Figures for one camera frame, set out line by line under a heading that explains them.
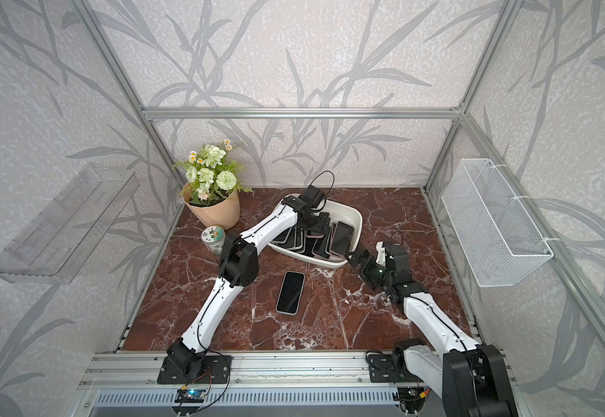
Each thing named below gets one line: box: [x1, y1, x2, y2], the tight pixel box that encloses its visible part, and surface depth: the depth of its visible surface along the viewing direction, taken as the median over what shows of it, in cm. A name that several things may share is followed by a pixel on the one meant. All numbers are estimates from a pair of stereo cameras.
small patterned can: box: [201, 224, 227, 257], surface depth 97 cm
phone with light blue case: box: [275, 271, 306, 317], surface depth 91 cm
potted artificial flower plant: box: [172, 139, 253, 231], surface depth 88 cm
